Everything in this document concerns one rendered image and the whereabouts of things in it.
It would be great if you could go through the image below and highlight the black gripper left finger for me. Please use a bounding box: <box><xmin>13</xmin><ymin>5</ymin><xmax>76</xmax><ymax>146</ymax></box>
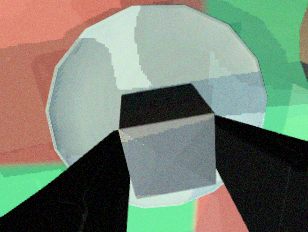
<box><xmin>0</xmin><ymin>129</ymin><xmax>130</xmax><ymax>232</ymax></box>

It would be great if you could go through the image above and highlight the pale grey round dish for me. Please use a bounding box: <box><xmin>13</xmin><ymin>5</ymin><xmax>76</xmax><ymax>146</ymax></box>
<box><xmin>45</xmin><ymin>4</ymin><xmax>267</xmax><ymax>208</ymax></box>

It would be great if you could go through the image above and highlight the grey cube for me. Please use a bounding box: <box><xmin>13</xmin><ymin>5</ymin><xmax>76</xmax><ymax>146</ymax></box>
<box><xmin>119</xmin><ymin>83</ymin><xmax>216</xmax><ymax>200</ymax></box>

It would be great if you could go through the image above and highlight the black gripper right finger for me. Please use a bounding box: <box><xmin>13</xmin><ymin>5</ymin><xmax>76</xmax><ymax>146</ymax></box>
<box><xmin>215</xmin><ymin>115</ymin><xmax>308</xmax><ymax>232</ymax></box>

